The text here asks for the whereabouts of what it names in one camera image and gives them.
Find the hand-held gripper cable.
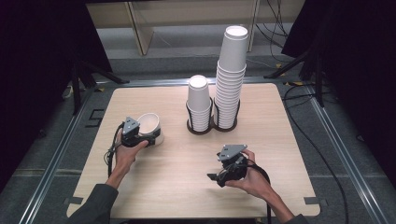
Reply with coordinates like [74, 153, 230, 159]
[246, 162, 273, 224]
[103, 122, 125, 179]

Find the right hand-held gripper cable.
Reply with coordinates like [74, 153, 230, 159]
[246, 162, 273, 224]

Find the bundle of black cables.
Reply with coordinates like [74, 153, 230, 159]
[255, 0, 292, 64]

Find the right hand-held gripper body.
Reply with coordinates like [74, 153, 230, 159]
[214, 143, 250, 188]

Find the person's left hand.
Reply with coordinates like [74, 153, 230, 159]
[114, 130, 149, 175]

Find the grey table corner bracket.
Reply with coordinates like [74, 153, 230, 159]
[63, 196, 84, 207]
[303, 196, 329, 207]

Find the black curtain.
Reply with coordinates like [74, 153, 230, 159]
[0, 0, 114, 190]
[281, 0, 396, 188]

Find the left hand-held gripper cable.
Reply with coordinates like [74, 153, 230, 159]
[103, 122, 125, 179]

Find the black wire cup holder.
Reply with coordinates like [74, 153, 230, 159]
[186, 96, 216, 136]
[212, 98, 242, 133]

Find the white paper cup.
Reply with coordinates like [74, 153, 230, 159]
[136, 112, 165, 147]

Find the metal floor rail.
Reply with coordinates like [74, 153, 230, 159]
[18, 87, 96, 224]
[94, 76, 312, 89]
[306, 90, 390, 224]

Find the black metal stand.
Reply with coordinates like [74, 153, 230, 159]
[263, 43, 326, 108]
[70, 57, 131, 117]

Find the black floor cable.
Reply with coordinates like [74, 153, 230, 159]
[282, 83, 350, 224]

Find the tall stack of white cups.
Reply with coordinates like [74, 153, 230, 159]
[213, 25, 249, 130]

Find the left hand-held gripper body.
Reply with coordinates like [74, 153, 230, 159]
[120, 116, 157, 149]

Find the person's right hand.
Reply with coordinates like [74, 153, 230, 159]
[223, 148, 272, 201]

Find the beige wooden cabinet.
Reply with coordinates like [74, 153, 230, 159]
[85, 0, 260, 57]

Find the short stack of white cups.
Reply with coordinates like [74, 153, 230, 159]
[186, 74, 214, 133]

